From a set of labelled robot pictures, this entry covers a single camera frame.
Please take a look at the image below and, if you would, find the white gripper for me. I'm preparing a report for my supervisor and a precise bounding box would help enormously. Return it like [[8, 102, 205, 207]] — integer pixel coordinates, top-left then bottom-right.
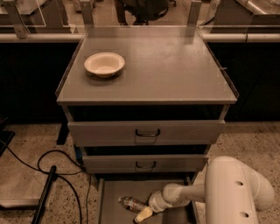
[[134, 191, 171, 223]]

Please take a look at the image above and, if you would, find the clear plastic water bottle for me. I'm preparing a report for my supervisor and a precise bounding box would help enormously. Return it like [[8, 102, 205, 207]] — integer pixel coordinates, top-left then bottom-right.
[[118, 196, 146, 214]]

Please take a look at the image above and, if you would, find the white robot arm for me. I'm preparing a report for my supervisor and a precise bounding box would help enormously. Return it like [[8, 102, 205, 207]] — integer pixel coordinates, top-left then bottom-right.
[[134, 156, 275, 224]]

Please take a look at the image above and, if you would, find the grey bottom drawer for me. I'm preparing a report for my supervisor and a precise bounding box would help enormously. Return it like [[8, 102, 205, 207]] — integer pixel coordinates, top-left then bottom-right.
[[94, 179, 200, 224]]

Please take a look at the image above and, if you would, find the grey drawer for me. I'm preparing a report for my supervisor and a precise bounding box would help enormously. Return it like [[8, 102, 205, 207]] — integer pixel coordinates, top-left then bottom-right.
[[82, 154, 207, 173], [68, 120, 225, 147], [94, 179, 200, 224]]

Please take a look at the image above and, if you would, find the grey middle drawer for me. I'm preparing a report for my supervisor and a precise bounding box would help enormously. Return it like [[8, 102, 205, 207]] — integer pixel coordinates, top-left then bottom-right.
[[82, 154, 207, 173]]

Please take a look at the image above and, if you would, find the grey top drawer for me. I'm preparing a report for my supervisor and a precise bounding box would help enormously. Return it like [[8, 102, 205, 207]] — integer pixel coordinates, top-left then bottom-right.
[[68, 120, 225, 147]]

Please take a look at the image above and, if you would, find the grey drawer cabinet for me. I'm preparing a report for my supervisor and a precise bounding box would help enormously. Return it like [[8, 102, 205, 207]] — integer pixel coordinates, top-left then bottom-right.
[[55, 25, 240, 224]]

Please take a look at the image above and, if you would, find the black metal bar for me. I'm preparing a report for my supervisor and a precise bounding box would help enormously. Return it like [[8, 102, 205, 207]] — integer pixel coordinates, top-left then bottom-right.
[[31, 165, 57, 224]]

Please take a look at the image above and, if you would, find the white paper bowl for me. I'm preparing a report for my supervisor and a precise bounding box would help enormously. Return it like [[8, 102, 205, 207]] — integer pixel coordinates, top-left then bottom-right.
[[84, 52, 125, 78]]

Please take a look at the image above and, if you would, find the black office chair base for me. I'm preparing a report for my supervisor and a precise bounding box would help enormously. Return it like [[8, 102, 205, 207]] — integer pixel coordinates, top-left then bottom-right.
[[114, 0, 177, 25]]

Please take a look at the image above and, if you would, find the black floor cable left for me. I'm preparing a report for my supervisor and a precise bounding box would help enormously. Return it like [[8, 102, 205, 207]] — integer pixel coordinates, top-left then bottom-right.
[[0, 139, 92, 224]]

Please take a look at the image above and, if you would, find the white horizontal rail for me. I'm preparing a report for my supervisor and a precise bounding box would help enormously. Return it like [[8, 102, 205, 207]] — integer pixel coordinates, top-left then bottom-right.
[[0, 33, 280, 43]]

